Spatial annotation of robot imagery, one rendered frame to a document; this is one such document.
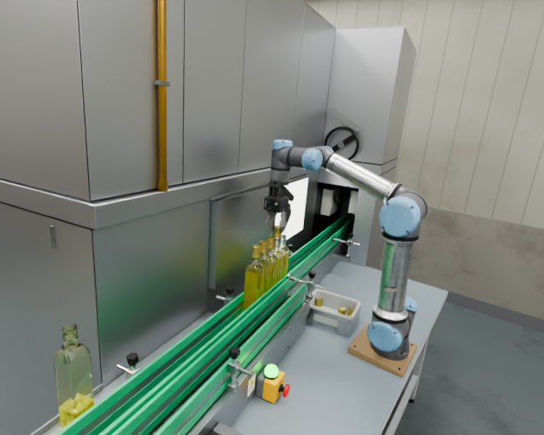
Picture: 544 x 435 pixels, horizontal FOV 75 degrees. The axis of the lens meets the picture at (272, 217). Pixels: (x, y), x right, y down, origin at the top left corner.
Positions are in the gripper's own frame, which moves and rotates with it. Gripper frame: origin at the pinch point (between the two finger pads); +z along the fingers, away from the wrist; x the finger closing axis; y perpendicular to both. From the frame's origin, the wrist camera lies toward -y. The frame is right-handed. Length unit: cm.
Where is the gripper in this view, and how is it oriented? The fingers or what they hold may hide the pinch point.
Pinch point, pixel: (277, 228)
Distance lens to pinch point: 144.1
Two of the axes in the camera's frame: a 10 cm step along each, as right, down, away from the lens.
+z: -0.7, 9.6, 2.8
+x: 8.9, 1.9, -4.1
